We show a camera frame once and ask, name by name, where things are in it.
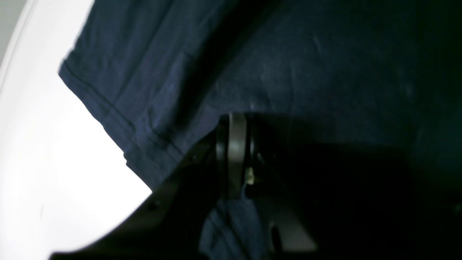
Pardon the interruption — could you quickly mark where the black T-shirt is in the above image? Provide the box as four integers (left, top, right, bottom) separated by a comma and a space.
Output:
59, 0, 461, 260

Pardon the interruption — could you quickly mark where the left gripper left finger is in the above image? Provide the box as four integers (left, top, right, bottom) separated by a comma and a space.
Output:
51, 113, 248, 260

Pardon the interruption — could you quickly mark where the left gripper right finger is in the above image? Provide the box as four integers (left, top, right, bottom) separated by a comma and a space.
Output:
249, 117, 461, 260

